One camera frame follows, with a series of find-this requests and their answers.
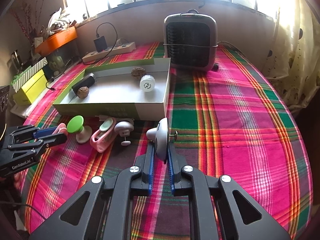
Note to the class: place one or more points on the grey portable fan heater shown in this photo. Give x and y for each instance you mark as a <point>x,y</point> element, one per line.
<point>190,41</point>

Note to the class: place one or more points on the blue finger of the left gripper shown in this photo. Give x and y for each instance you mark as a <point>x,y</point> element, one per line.
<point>44,132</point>

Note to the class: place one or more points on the grey cardboard tray box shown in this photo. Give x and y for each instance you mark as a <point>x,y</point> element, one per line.
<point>116,93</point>

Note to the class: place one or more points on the white mushroom-shaped hook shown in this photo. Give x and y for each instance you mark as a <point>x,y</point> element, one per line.
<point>124,128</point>

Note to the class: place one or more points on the pink clip with green pad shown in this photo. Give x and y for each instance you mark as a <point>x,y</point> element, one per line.
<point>104,136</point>

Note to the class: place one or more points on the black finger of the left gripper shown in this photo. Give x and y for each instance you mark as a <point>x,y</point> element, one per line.
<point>54,139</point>

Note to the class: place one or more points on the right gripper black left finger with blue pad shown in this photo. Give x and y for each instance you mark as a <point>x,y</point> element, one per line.
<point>102,208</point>

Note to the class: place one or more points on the pink clip holder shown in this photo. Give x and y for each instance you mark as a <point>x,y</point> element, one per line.
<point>61,128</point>

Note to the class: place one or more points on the brown walnut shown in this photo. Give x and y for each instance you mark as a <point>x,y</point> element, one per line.
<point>138,73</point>
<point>82,92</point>

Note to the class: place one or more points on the orange box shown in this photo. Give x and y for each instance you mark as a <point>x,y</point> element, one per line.
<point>55,41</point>

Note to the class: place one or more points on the brown walnut at back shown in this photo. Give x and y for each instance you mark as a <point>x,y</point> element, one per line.
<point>138,73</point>

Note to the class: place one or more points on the brown walnut at front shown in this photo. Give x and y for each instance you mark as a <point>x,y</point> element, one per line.
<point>82,92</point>

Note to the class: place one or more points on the striped white box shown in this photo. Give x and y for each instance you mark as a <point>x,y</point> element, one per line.
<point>26,75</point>

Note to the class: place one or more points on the green mushroom-shaped hook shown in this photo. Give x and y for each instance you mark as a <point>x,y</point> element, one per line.
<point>82,132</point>

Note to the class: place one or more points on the dried red branches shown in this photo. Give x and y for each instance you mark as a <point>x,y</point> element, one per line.
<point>27,15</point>

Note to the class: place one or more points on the black charger with cable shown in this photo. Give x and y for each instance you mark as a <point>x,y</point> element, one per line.
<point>100,42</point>

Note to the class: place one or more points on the black cylindrical device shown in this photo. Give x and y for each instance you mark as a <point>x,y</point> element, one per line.
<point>86,81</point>

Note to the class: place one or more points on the grey mushroom-shaped hook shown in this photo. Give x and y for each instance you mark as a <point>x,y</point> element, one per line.
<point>160,136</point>

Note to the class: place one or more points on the yellow green box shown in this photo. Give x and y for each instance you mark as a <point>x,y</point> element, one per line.
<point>30,91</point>

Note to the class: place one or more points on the cream patterned curtain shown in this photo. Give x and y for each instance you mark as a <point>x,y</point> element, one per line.
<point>292,67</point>

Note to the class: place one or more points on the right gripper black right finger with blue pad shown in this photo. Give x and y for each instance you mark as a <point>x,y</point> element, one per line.
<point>219,208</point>

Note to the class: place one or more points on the white power strip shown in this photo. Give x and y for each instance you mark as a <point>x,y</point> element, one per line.
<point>95,55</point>

